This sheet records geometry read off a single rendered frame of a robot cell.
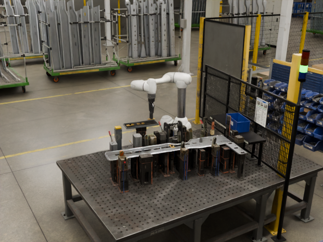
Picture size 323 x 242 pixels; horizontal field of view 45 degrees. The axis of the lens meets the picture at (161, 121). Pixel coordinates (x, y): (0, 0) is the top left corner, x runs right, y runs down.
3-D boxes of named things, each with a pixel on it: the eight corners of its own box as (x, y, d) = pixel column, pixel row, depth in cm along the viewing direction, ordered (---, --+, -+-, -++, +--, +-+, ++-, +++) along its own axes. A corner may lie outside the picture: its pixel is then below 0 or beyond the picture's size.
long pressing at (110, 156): (108, 162, 372) (108, 161, 372) (103, 153, 392) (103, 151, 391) (232, 142, 420) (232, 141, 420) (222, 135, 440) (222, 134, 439)
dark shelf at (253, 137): (249, 145, 413) (249, 142, 412) (209, 117, 491) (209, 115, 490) (266, 142, 420) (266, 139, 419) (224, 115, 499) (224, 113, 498)
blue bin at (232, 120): (236, 133, 436) (237, 122, 431) (225, 123, 463) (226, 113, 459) (249, 131, 440) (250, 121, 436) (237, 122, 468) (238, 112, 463)
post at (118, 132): (116, 167, 425) (115, 130, 409) (114, 164, 432) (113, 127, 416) (123, 166, 428) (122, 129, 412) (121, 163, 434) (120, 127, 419)
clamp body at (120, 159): (120, 194, 373) (119, 161, 360) (116, 187, 386) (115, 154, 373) (131, 192, 377) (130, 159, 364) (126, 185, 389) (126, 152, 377)
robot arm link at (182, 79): (175, 129, 492) (192, 132, 484) (171, 134, 477) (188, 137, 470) (176, 70, 465) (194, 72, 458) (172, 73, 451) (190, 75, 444)
